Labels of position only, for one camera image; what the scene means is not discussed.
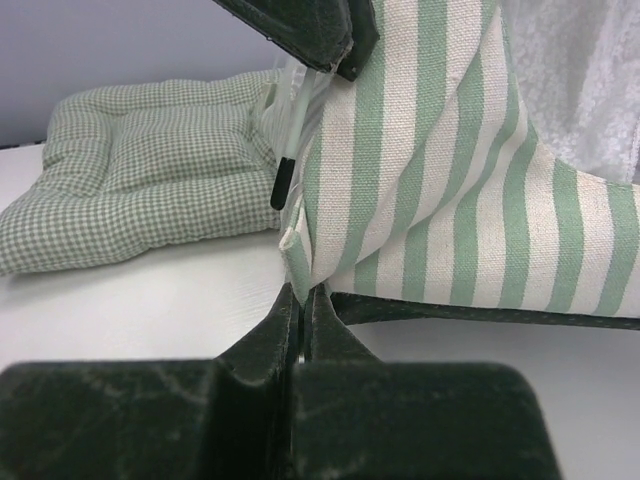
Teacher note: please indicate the green checkered cushion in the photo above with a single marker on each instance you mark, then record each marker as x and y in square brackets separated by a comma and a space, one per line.
[127, 169]

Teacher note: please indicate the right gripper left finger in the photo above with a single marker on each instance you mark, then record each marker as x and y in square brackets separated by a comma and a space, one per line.
[226, 417]

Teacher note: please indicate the green striped pet tent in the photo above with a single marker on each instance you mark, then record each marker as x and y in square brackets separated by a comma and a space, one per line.
[425, 180]

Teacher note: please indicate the white tent pole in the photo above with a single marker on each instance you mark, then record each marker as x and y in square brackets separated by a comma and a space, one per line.
[287, 163]

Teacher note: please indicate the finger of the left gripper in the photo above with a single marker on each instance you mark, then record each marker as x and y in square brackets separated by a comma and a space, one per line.
[365, 35]
[317, 33]

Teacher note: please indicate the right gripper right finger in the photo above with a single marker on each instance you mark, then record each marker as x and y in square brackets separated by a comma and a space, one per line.
[357, 417]

